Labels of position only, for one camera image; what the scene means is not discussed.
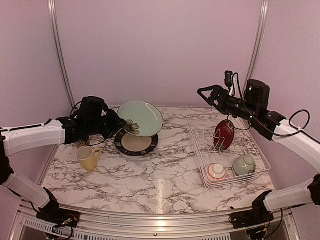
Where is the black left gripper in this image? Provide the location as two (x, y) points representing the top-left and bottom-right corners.
(86, 108), (126, 140)

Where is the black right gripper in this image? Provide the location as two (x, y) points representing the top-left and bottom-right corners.
(197, 84), (258, 122)

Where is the black striped rim plate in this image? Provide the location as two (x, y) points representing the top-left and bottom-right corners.
(114, 130), (159, 157)

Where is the pale green plate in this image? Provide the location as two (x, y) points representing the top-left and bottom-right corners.
(117, 100), (164, 137)

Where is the white coral pattern mug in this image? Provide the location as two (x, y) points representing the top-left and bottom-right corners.
(76, 140), (88, 149)

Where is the red floral plate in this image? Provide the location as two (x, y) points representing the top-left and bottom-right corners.
(213, 119), (235, 151)

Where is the yellow ceramic mug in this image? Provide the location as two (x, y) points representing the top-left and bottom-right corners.
(75, 145), (102, 172)

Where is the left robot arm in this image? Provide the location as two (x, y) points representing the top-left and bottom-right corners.
(0, 96), (126, 223)

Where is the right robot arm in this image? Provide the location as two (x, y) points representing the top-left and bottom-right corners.
(197, 79), (320, 224)

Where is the white red patterned bowl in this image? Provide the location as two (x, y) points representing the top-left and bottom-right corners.
(206, 163), (227, 183)

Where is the pale green bowl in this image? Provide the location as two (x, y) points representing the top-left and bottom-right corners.
(232, 154), (256, 176)

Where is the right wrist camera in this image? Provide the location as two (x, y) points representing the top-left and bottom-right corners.
(224, 70), (236, 97)

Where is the white wire dish rack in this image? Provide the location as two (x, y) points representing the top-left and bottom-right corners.
(186, 114), (271, 189)

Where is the front aluminium table rail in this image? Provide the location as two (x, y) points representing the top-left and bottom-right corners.
(14, 203), (298, 240)

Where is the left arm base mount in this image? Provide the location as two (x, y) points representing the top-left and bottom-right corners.
(36, 188), (80, 228)

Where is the right aluminium frame post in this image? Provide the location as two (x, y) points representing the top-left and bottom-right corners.
(245, 0), (270, 80)

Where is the aluminium frame post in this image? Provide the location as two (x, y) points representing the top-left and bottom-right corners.
(48, 0), (76, 108)
(245, 0), (270, 80)

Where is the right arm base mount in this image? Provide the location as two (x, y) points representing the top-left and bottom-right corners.
(228, 190), (274, 229)

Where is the left aluminium frame post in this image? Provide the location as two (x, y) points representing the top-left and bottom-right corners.
(48, 0), (76, 108)

